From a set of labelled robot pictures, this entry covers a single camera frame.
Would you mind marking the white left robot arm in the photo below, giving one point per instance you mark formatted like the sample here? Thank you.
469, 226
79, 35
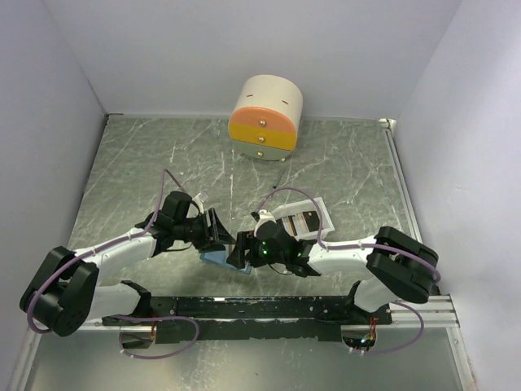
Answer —
68, 289

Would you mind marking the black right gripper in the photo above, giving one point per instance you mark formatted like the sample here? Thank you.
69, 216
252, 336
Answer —
245, 240

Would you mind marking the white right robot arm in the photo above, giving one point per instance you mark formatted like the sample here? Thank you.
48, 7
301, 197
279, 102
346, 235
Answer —
400, 267

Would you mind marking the blue card holder wallet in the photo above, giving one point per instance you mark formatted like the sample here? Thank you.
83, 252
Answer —
219, 258

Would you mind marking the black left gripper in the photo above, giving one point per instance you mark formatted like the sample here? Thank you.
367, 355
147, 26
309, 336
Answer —
212, 236

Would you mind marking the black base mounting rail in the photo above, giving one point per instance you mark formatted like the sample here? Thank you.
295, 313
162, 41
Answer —
245, 318

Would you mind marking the round three-drawer mini cabinet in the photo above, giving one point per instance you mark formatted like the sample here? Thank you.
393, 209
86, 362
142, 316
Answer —
266, 118

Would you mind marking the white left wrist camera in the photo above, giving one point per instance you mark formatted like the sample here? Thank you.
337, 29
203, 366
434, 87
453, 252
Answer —
200, 199

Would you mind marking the white card tray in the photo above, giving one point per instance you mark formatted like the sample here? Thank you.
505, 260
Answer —
300, 219

